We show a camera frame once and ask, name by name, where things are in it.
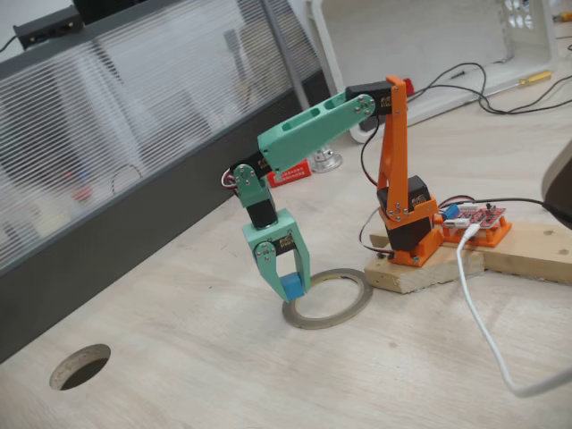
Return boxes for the frosted glass desk partition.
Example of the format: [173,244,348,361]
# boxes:
[0,0,335,364]

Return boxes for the orange printed board mount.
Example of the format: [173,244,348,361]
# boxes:
[442,214,513,249]

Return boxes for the thin black cable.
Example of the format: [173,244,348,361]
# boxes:
[448,62,572,115]
[410,73,572,116]

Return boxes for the pale wooden base block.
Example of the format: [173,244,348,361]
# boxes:
[364,244,487,295]

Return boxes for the long wooden plank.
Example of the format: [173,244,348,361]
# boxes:
[369,222,572,285]

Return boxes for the yellow handled screwdriver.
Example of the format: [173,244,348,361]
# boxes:
[486,70,553,97]

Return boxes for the black rectangular bar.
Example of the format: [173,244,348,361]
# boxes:
[358,116,386,134]

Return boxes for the red cardboard box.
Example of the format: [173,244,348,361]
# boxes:
[266,158,313,189]

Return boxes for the grey rounded object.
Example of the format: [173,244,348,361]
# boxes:
[540,138,572,229]

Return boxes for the grey tape ring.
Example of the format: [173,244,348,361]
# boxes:
[281,267,374,331]

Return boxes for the blue cube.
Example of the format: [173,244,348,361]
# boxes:
[280,272,307,303]

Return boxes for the black box device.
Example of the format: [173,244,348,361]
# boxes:
[12,4,85,49]

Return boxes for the red controller board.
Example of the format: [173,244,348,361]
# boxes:
[440,203,509,233]

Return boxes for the thick black cable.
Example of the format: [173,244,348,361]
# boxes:
[477,196,572,224]

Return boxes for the silver metal cylinder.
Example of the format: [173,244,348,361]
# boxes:
[311,146,344,174]

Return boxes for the thick white USB cable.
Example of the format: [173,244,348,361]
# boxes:
[455,223,572,399]

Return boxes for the black monitor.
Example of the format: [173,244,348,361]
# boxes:
[72,0,173,27]

